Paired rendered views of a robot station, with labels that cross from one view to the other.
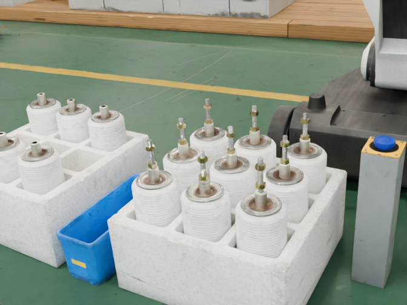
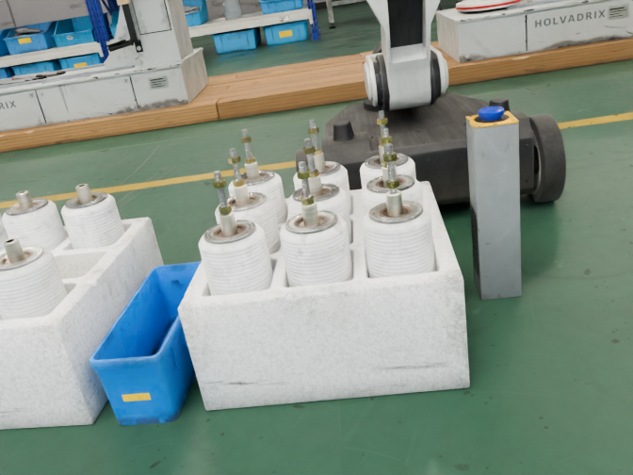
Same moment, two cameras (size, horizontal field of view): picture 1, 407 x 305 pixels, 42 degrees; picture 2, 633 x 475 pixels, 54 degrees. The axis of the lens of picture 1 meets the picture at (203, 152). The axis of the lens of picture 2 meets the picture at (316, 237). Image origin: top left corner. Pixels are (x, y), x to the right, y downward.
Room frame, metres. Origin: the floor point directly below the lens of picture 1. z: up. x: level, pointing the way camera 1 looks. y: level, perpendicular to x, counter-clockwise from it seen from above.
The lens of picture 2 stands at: (0.14, 0.33, 0.58)
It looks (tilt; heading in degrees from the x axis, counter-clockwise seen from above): 24 degrees down; 336
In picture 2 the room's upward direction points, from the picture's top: 9 degrees counter-clockwise
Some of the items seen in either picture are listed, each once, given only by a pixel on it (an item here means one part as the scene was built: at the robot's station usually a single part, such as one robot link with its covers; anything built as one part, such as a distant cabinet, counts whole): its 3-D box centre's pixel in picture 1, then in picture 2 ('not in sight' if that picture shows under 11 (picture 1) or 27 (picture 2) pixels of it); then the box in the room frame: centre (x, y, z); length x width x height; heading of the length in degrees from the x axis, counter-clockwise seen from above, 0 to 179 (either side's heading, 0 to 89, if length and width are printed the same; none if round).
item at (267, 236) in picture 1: (261, 245); (401, 270); (0.81, -0.10, 0.16); 0.10 x 0.10 x 0.18
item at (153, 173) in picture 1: (153, 174); (228, 223); (0.94, 0.10, 0.26); 0.02 x 0.02 x 0.03
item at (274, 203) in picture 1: (261, 205); (396, 212); (0.81, -0.10, 0.25); 0.08 x 0.08 x 0.01
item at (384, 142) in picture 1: (384, 143); (491, 115); (0.89, -0.35, 0.32); 0.04 x 0.04 x 0.02
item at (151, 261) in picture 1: (234, 227); (330, 282); (0.98, -0.06, 0.09); 0.39 x 0.39 x 0.18; 59
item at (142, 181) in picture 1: (154, 180); (230, 232); (0.94, 0.10, 0.25); 0.08 x 0.08 x 0.01
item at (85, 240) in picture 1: (119, 226); (165, 335); (1.06, 0.22, 0.06); 0.30 x 0.11 x 0.12; 147
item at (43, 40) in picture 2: not in sight; (36, 37); (6.45, -0.11, 0.36); 0.50 x 0.38 x 0.21; 152
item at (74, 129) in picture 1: (78, 139); (43, 251); (1.36, 0.35, 0.16); 0.10 x 0.10 x 0.18
